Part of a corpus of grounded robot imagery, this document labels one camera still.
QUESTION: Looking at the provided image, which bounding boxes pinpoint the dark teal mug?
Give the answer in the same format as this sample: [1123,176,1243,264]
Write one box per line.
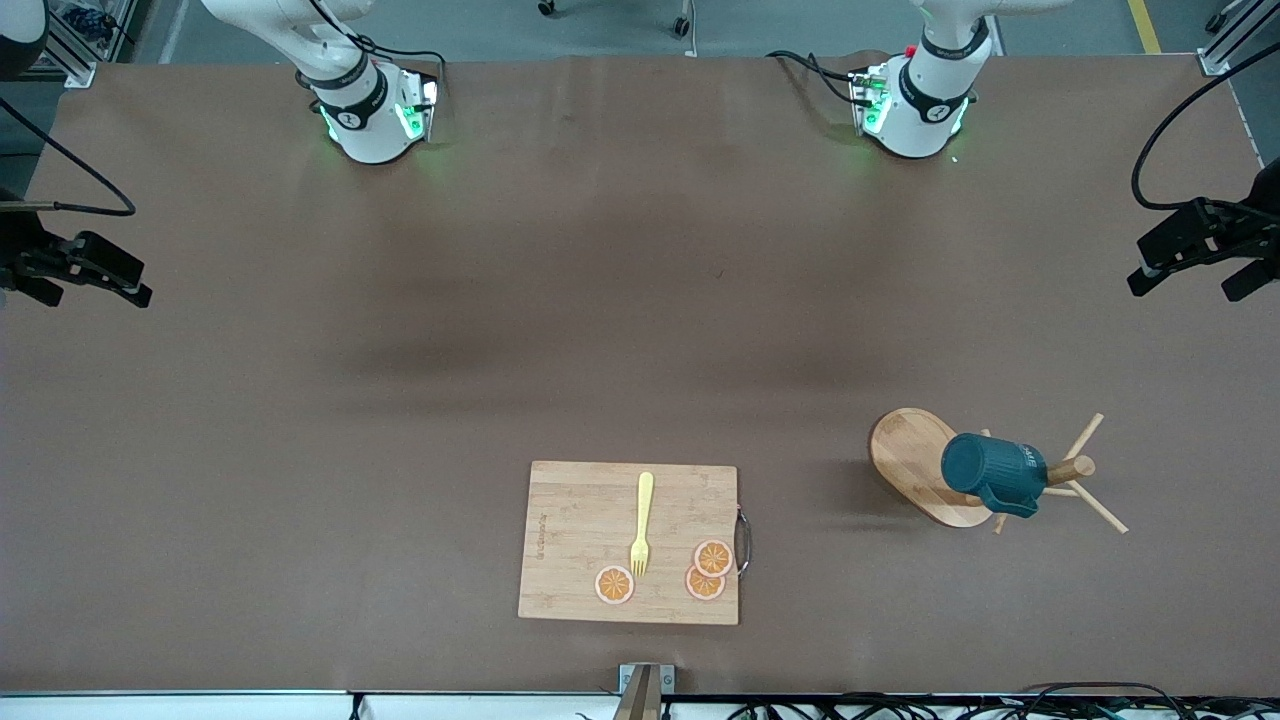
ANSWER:
[940,432,1049,519]

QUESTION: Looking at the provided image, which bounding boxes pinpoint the wooden mug tree rack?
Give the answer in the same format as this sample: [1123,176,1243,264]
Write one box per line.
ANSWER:
[868,407,1130,535]

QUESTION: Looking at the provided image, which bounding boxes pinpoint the white shelf board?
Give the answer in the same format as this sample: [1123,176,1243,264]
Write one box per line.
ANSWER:
[0,690,1280,720]

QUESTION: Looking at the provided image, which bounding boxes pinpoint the bamboo cutting board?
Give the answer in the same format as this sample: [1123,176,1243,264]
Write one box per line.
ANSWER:
[518,460,753,627]

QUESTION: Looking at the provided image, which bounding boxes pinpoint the yellow plastic fork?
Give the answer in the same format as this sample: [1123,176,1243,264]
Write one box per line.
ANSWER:
[629,472,656,579]

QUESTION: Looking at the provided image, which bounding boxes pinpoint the aluminium frame profile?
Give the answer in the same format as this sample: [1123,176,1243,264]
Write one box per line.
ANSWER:
[45,0,136,89]
[1197,0,1280,76]

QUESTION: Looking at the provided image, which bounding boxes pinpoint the blue wire bundle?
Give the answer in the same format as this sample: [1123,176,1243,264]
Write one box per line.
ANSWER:
[60,5,113,43]

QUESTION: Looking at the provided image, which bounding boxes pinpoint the black right base cable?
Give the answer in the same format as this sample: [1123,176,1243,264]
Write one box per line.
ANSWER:
[300,0,448,101]

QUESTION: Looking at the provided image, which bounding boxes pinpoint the black base cable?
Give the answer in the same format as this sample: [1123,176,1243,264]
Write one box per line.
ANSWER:
[768,50,863,106]
[300,0,448,101]

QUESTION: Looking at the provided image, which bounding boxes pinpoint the black left base cable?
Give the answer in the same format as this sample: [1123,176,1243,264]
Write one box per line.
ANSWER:
[768,50,863,106]

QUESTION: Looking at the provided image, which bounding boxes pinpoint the looping black cable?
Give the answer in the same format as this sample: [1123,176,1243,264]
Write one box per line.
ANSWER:
[1015,682,1191,720]

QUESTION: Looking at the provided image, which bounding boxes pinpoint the tangled black cables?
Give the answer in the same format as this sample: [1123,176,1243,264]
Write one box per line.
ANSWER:
[728,695,1011,720]

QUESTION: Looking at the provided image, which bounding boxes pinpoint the metal mounting bracket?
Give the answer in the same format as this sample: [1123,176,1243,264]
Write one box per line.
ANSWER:
[618,663,676,696]

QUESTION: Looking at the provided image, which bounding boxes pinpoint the aluminium camera post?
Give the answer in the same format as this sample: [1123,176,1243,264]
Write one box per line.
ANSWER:
[612,668,661,720]

